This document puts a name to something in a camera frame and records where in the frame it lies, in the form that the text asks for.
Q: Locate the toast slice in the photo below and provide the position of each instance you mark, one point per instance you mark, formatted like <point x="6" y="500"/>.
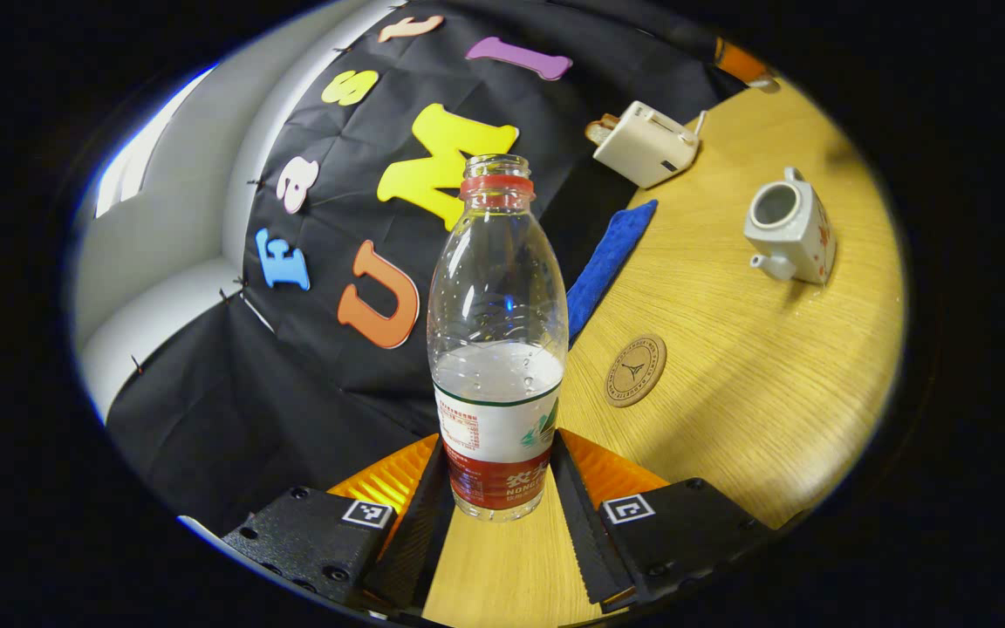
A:
<point x="600" y="129"/>

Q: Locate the clear plastic water bottle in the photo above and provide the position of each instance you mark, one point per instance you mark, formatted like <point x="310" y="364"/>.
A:
<point x="494" y="305"/>

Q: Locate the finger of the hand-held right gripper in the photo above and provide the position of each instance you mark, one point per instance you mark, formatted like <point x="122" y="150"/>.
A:
<point x="738" y="61"/>

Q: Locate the white toaster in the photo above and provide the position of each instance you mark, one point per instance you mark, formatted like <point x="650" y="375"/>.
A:
<point x="642" y="144"/>

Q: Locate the round wooden coaster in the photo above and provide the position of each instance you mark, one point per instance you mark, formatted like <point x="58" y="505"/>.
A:
<point x="634" y="371"/>

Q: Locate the white ceramic teacup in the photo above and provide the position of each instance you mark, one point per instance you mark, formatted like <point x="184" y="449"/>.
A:
<point x="803" y="235"/>

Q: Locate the blue cloth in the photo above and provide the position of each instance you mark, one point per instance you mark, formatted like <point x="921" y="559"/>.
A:
<point x="607" y="257"/>

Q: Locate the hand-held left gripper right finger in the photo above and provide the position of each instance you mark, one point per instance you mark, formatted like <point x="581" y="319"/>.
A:
<point x="585" y="541"/>

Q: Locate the black backdrop cloth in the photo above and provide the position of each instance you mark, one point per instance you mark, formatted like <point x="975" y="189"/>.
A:
<point x="311" y="392"/>

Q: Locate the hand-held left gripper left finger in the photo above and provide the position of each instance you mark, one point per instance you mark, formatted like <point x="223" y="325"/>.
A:
<point x="420" y="541"/>

